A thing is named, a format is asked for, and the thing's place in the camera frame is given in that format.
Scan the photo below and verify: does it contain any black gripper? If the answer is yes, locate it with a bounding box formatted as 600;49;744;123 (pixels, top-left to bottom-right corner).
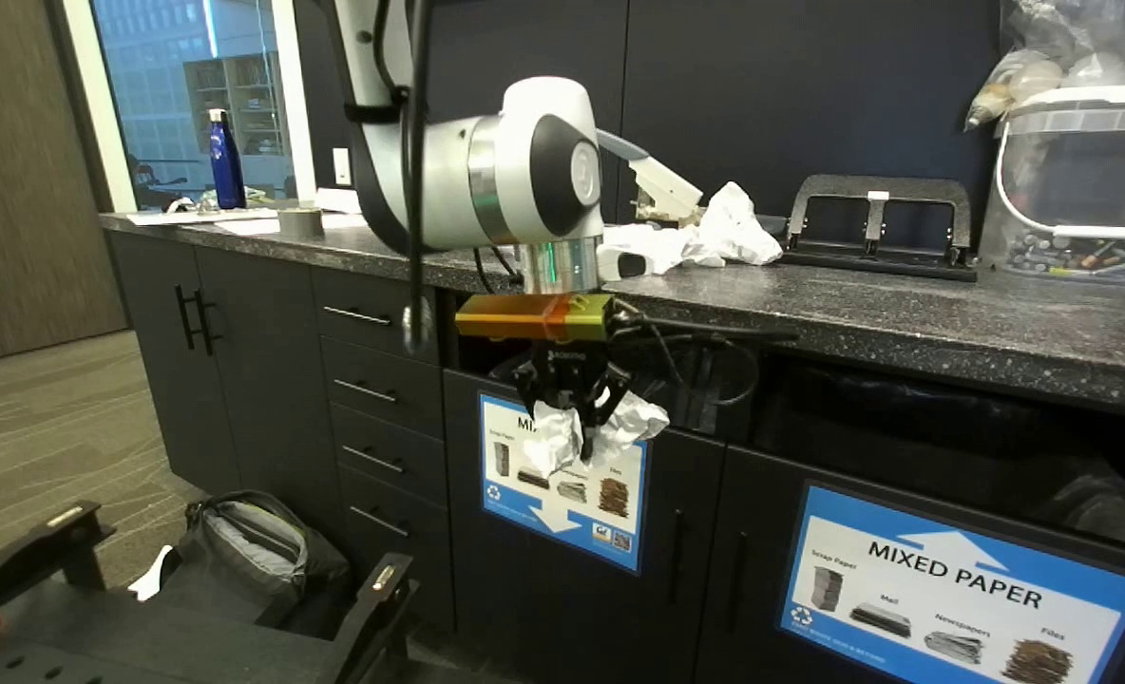
500;342;634;435

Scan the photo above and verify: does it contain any large white paper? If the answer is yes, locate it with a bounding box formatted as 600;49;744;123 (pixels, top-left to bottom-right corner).
509;388;676;482

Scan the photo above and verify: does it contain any black bin bag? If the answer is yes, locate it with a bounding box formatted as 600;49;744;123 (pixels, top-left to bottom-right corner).
748;361;1125;558
481;332;760;446

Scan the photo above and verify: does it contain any black bin door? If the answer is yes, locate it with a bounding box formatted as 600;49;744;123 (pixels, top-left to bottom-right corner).
440;364;734;684

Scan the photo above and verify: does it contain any blue label down arrow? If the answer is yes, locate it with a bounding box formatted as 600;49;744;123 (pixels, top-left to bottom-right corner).
473;392;653;578

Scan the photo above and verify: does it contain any black cabinet drawer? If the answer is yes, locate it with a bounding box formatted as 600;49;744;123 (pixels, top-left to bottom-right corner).
312;265;447;373
325;404;450;505
320;346;447;446
335;469;457;635

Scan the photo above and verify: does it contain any grey white stapler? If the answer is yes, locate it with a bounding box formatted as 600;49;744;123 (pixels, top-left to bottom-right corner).
592;126;710;287

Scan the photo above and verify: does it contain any black box blue label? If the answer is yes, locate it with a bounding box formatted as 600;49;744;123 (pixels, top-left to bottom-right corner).
692;441;1125;684

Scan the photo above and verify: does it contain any black cabinet door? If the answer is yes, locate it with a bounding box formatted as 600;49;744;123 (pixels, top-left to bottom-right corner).
103;227;211;503
191;245;341;541

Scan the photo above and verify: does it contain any white power strip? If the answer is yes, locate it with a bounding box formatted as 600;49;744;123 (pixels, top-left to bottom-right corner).
312;188;373;220

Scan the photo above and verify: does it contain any grey tape roll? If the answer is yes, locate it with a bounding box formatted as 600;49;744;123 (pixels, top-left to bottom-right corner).
276;204;325;245

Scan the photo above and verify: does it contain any black hole punch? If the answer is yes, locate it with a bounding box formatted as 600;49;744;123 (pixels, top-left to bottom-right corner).
782;173;980;287

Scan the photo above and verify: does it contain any black grey backpack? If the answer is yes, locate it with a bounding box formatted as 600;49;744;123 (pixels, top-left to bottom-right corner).
154;487;357;639

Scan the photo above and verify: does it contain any flat white paper sheet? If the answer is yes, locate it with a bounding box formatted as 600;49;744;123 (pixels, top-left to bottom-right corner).
203;214;291;245
120;203;232;232

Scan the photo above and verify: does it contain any blue label up arrow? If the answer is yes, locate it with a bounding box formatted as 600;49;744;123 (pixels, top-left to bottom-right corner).
776;482;1125;684

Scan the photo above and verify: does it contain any blue water bottle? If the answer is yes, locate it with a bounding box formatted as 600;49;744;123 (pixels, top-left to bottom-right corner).
203;104;250;214

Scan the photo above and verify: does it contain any white paper on floor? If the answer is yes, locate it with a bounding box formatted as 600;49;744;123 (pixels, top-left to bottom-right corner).
124;545;182;608

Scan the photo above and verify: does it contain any white framed window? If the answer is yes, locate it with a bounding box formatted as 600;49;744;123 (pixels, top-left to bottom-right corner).
60;0;324;216

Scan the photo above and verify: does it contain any clear plastic storage container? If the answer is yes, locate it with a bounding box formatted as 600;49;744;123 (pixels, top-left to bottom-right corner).
977;79;1125;290

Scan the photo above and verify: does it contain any translucent plastic bag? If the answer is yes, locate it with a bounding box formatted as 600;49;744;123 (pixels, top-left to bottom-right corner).
961;0;1125;131

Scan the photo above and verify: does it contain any orange wrist mount ring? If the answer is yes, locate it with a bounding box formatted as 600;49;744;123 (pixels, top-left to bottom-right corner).
450;290;618;350

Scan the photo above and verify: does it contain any black looping robot cable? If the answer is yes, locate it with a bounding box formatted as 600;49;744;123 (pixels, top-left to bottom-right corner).
609;299;771;441

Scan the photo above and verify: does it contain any silver drawer handle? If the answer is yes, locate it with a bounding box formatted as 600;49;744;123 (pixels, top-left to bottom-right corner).
320;299;397;332
341;503;412;545
339;441;410;479
325;373;404;410

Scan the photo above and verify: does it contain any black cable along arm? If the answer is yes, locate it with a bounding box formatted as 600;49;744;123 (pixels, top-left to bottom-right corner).
397;0;440;356

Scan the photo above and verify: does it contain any black cabinet door handle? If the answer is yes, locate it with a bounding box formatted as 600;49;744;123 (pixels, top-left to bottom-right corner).
194;290;219;361
170;282;200;356

